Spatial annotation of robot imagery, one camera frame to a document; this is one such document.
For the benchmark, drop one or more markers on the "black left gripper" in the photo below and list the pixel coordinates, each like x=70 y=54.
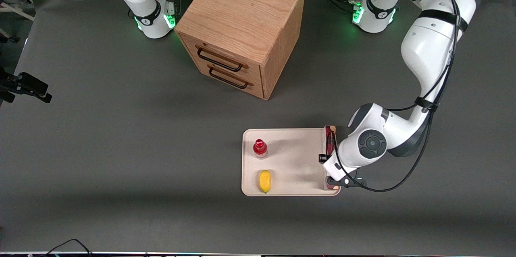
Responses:
x=321 y=158

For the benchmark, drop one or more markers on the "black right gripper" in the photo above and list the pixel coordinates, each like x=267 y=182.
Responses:
x=5 y=83

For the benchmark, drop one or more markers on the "red cookie box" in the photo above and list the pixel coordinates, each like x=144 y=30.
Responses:
x=330 y=140

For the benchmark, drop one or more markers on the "beige plastic tray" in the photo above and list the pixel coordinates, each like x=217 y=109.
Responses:
x=294 y=160

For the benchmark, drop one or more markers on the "yellow lemon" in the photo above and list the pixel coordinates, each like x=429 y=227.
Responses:
x=265 y=181

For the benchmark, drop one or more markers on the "red capped small bottle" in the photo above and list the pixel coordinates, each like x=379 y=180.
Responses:
x=260 y=148

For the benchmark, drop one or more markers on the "wooden two-drawer cabinet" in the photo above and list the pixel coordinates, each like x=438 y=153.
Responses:
x=242 y=19

